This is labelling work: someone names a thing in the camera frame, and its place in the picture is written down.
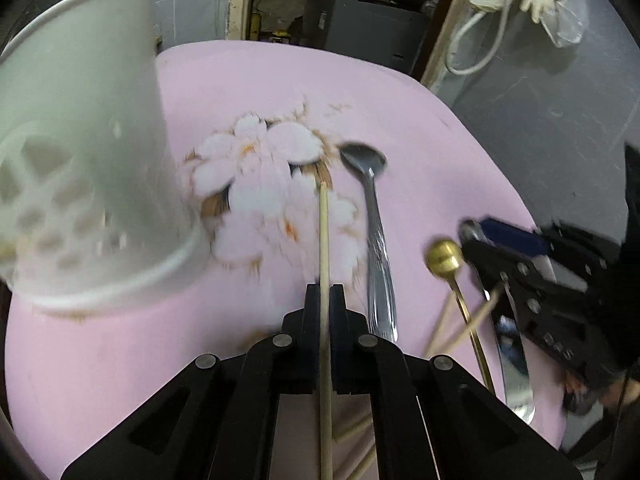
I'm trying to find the wooden chopstick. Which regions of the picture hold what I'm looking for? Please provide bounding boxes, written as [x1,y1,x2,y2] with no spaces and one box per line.
[439,284,504,353]
[423,292,457,359]
[319,182,333,480]
[333,413,373,443]

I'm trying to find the gold brass spoon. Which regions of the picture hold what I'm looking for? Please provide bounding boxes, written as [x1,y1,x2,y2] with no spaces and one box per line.
[424,238,495,393]

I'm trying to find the steel spoon ornate handle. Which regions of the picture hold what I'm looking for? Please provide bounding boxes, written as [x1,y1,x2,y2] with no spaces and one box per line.
[340,143,398,342]

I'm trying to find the white plastic utensil holder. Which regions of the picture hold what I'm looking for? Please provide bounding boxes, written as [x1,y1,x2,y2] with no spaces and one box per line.
[1,0,209,315]

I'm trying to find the pink floral table mat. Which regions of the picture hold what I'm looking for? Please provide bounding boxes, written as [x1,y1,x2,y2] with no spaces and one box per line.
[4,39,569,480]

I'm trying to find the dark grey cabinet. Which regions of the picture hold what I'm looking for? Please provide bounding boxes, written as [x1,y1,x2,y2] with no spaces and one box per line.
[300,0,430,74]

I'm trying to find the white hose cable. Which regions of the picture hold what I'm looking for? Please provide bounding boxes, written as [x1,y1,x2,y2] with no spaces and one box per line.
[444,0,519,77]

